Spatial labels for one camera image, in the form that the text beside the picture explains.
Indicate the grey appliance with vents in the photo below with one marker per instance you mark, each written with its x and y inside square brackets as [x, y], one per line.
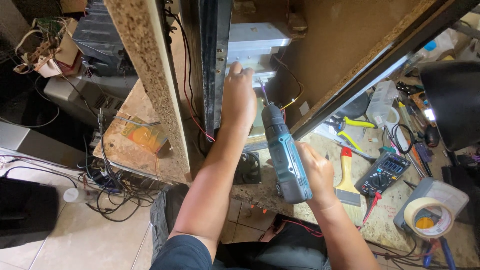
[80, 95]

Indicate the dark metallic electronics unit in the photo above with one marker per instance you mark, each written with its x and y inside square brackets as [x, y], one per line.
[99, 37]

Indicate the black metal frame strip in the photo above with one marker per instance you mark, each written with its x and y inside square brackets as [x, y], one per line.
[215, 67]

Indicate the grey metal case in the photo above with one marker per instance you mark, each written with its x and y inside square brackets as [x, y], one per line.
[33, 144]

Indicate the person's navy shirt sleeve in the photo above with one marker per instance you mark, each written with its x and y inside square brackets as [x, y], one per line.
[182, 253]

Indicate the beige packing tape roll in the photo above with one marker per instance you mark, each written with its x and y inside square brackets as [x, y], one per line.
[427, 219]

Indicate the person's left fingers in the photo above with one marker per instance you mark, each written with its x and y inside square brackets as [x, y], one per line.
[236, 68]

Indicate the particle board cabinet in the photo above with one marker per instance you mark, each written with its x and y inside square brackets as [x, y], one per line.
[150, 75]

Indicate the heap of hand tools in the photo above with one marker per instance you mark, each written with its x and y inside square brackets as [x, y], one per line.
[418, 127]

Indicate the clear plastic box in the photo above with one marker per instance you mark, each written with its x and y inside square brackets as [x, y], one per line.
[380, 103]

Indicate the black square cooling fan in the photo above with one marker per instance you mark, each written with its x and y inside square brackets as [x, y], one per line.
[248, 170]

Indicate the black box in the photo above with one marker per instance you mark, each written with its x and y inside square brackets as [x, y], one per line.
[26, 212]

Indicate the red multimeter probe lead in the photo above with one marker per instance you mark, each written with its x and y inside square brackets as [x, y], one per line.
[369, 210]

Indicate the white cup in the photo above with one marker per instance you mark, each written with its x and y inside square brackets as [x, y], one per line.
[392, 116]

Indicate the aluminium heat sink block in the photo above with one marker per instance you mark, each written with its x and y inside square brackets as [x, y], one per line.
[258, 41]

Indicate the clear bag with blue cap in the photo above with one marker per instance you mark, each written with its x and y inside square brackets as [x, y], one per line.
[437, 47]

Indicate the person's right hand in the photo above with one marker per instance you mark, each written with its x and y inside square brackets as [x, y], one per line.
[318, 178]

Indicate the person's left hand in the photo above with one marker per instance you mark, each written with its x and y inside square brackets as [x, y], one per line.
[238, 101]

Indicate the white plastic bottle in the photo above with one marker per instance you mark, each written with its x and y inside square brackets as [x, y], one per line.
[77, 195]

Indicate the person's dark shorts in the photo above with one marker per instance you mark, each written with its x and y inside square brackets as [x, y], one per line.
[285, 247]

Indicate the black digital multimeter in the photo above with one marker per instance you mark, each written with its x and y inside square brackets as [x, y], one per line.
[383, 173]

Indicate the orange printed packet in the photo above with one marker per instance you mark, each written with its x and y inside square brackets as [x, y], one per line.
[144, 135]

